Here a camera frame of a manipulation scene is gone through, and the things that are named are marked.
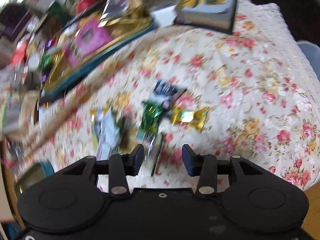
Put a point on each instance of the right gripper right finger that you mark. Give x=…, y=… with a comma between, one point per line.
x=204, y=167

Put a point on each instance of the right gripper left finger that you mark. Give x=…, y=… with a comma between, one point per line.
x=123, y=165

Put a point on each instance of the white purple snack packet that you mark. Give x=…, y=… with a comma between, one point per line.
x=109, y=136

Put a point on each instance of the gold foil candy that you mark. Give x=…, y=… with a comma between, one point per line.
x=193, y=118

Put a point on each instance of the green foil candy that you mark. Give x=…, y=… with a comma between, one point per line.
x=151, y=118

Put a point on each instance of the dark blue snack packet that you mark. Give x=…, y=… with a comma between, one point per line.
x=166, y=94

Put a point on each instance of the silver yellow snack packet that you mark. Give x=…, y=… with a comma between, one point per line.
x=96, y=116

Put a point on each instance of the green plastic strip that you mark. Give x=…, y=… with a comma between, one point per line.
x=158, y=148

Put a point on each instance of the floral tablecloth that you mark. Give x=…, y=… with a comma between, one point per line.
x=261, y=92

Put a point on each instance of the gold teal empty tin tray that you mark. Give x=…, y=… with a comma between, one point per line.
x=33, y=175

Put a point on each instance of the gold teal snack tray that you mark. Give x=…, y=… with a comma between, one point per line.
x=63, y=76

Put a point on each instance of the brown paper bag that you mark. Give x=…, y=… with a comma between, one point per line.
x=18, y=113

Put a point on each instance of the pink snack packet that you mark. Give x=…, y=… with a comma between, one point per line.
x=89, y=39

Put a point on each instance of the card box yellow print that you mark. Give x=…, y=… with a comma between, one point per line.
x=217, y=15

